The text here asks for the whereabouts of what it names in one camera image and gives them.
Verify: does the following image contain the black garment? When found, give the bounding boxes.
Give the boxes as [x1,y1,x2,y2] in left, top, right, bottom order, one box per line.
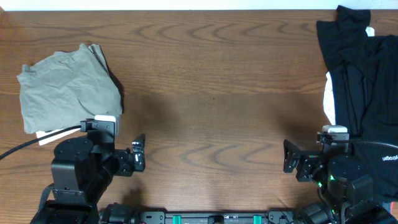
[317,6,397,202]

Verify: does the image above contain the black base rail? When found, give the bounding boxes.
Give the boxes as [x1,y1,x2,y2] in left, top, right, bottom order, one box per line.
[99,203,343,224]

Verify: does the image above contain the folded white printed t-shirt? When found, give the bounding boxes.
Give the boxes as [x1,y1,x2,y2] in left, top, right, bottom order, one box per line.
[35,128,80,146]

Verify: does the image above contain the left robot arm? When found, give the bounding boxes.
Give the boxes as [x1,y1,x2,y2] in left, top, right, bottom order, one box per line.
[31,119,146,223]

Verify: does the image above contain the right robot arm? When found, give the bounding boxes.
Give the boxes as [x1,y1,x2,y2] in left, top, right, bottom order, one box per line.
[283,132,397,224]

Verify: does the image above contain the khaki green shorts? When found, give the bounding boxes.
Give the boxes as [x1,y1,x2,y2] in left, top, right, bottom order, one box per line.
[17,44,123,134]

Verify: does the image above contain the white garment under pile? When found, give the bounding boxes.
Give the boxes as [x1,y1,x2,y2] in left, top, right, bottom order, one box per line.
[323,26,377,126]

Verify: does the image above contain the left black cable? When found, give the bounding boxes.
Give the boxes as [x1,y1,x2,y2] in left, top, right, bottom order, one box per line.
[0,124,85,161]

